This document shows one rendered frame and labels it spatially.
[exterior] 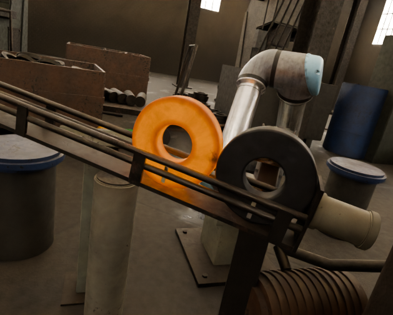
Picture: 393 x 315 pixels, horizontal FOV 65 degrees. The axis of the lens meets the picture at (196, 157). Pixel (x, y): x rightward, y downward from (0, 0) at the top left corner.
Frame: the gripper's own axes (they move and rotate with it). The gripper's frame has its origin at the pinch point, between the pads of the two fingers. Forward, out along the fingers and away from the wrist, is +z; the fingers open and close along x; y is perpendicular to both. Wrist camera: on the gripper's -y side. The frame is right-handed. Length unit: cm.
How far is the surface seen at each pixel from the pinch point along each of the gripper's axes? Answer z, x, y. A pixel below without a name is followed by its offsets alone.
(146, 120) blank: 10.3, -20.7, 0.4
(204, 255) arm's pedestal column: -81, -19, -47
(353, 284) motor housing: -3.9, 19.8, -18.0
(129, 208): -19.3, -32.8, -21.8
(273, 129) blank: 11.0, -0.4, 3.6
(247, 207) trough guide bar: 9.4, -1.2, -8.8
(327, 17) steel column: -273, 13, 168
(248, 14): -535, -123, 288
